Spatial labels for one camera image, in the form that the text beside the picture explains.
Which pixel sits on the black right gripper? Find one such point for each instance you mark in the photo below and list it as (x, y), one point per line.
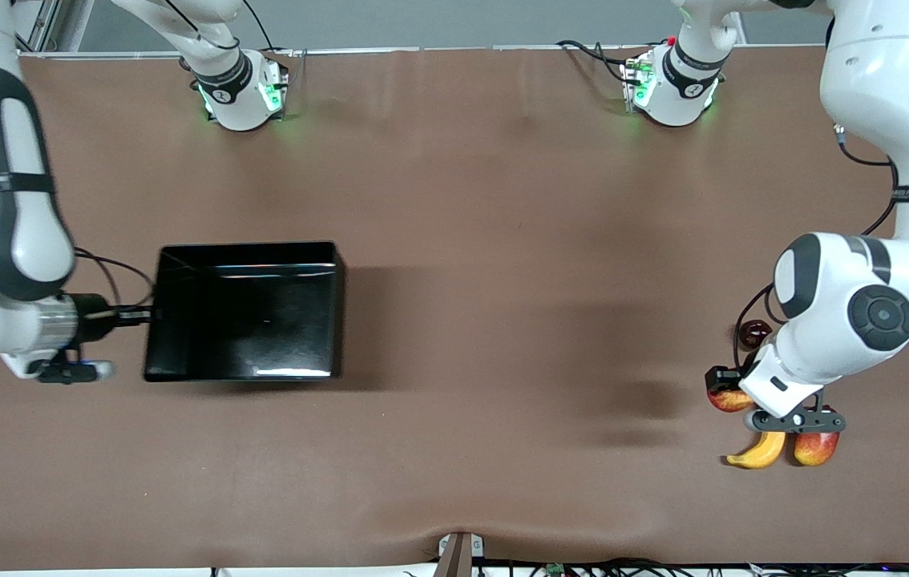
(90, 310)

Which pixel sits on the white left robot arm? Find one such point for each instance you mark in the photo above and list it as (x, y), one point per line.
(887, 80)

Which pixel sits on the metal bracket with post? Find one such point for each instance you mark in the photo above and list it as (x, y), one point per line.
(460, 553)

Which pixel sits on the brown table cover mat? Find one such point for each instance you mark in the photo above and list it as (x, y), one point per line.
(502, 240)

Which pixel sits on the yellow banana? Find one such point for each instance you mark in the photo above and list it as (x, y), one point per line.
(763, 454)

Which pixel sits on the red yellow striped apple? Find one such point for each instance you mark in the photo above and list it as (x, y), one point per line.
(727, 401)

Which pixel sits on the red yellow mango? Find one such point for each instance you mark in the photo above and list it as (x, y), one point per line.
(815, 450)

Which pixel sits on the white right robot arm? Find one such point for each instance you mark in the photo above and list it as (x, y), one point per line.
(22, 240)

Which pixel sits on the dark purple plum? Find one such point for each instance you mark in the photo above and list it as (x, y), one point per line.
(755, 335)

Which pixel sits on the aluminium frame profile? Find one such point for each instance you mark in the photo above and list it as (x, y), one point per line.
(42, 24)

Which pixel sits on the black rectangular box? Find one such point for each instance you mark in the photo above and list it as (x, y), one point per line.
(246, 320)

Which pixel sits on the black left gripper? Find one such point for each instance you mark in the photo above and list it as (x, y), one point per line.
(720, 376)

